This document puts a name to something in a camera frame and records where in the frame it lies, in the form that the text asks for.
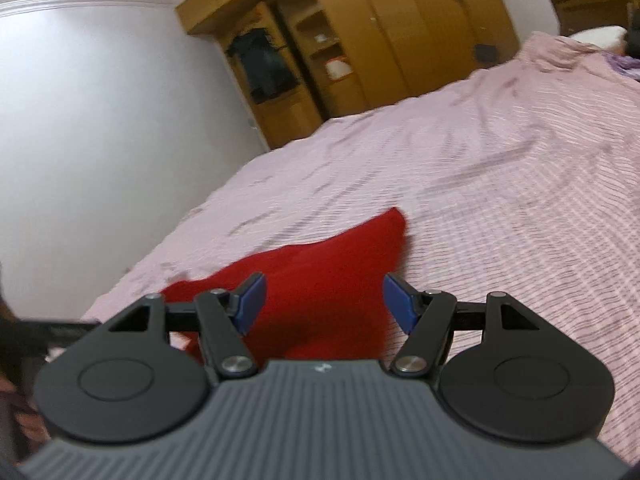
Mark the white pillow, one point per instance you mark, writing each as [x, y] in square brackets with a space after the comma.
[597, 37]

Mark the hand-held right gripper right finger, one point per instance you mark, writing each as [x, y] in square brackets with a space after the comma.
[397, 302]

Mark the red knit sweater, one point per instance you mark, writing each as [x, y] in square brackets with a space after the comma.
[325, 270]

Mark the purple cloth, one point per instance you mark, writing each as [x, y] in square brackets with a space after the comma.
[625, 66]

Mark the dark hanging clothing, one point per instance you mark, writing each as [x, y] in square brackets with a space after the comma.
[265, 67]

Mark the white folded item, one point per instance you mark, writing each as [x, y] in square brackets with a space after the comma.
[337, 70]

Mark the wooden wardrobe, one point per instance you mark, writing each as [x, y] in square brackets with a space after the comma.
[400, 25]

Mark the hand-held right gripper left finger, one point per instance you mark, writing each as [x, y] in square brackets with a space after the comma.
[252, 300]

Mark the pink checked bed sheet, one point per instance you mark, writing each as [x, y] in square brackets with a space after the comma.
[475, 160]

